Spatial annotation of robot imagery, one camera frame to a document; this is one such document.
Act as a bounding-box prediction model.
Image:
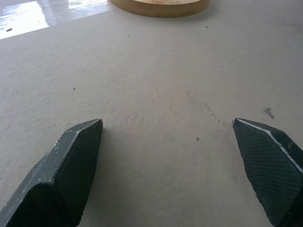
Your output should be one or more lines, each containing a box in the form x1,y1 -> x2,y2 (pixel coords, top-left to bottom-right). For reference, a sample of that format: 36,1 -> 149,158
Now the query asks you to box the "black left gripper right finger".
232,117 -> 303,227

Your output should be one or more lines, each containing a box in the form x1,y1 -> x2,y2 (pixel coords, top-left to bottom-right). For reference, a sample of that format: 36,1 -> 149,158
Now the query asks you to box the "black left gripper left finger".
0,118 -> 104,227

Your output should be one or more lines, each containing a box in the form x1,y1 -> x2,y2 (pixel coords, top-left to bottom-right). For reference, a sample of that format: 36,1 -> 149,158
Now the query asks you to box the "round wooden tray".
107,0 -> 210,18

